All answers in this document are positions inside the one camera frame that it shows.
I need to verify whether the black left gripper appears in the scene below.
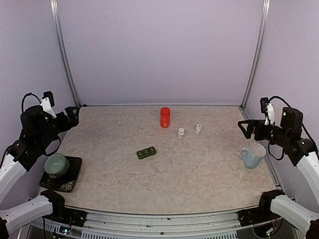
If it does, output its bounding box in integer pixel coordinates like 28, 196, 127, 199
36, 106, 79, 150

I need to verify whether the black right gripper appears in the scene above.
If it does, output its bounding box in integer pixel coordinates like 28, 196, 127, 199
238, 119, 291, 147

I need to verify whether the green pill organizer box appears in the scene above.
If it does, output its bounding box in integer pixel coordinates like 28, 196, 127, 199
136, 146, 157, 159

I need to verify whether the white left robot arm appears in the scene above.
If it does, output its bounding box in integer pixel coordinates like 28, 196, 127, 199
0, 105, 79, 239

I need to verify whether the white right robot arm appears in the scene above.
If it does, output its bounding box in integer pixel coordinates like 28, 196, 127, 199
238, 107, 319, 239

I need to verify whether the light blue mug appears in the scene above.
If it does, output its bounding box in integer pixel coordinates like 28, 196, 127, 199
240, 143, 266, 169

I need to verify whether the green ceramic bowl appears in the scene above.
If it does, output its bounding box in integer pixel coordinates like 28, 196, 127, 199
44, 153, 67, 176

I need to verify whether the black square tray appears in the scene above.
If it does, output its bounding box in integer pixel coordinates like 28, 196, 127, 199
39, 156, 82, 193

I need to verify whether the small white pill bottle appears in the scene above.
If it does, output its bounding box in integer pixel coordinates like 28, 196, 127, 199
177, 127, 185, 140

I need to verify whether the red cylindrical can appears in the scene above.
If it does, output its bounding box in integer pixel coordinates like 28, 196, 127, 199
160, 107, 170, 128

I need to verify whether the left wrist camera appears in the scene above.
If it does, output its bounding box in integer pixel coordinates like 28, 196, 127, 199
40, 91, 56, 119

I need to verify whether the right aluminium frame post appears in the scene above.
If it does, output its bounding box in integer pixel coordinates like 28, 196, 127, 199
241, 0, 271, 111

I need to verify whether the aluminium frame post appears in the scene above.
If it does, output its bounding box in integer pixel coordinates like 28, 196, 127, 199
50, 0, 81, 107
241, 0, 271, 111

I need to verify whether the front aluminium rail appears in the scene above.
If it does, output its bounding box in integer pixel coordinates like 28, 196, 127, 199
30, 205, 300, 239

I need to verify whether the left aluminium frame post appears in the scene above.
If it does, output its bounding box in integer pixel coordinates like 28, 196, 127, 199
50, 0, 81, 107

